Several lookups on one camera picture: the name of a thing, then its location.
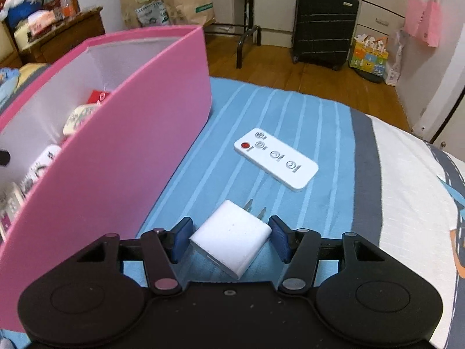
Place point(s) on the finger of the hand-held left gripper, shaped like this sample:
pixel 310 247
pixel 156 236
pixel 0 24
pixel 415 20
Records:
pixel 3 158

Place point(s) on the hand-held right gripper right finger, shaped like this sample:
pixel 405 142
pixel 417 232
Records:
pixel 281 238

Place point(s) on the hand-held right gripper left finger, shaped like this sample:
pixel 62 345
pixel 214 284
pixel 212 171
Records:
pixel 181 240

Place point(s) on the small white charger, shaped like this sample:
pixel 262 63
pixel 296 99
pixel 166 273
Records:
pixel 232 243

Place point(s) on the slim white remote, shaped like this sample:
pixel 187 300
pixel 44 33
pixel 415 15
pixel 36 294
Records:
pixel 276 158

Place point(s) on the cream power bank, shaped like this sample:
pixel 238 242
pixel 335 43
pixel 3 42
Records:
pixel 78 120

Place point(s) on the pink storage box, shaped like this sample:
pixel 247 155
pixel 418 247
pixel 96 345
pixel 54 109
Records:
pixel 109 189

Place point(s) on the red patterned flat box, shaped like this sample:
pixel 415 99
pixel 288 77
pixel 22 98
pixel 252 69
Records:
pixel 98 96

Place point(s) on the red white tissue pack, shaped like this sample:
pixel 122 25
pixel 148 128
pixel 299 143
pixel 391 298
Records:
pixel 43 23

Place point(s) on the wooden dresser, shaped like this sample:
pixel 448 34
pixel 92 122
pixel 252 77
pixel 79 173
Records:
pixel 72 36

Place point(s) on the orange drink bottle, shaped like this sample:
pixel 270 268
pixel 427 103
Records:
pixel 66 5

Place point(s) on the plain brown paper bag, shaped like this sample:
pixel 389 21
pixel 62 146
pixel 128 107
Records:
pixel 127 12

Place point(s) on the colourful gift box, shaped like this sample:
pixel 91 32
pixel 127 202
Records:
pixel 368 60

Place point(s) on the black clothes rack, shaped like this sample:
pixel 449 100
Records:
pixel 249 36

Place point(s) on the white plastic bag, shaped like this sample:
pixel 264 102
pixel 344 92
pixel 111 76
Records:
pixel 395 65

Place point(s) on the blue white patterned packet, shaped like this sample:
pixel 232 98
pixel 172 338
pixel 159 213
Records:
pixel 152 14

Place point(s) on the black suitcase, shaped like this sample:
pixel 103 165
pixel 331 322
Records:
pixel 323 25

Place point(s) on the brown paper bag green label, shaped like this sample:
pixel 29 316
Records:
pixel 189 7

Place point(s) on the pink paper bag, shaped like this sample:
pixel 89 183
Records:
pixel 423 21

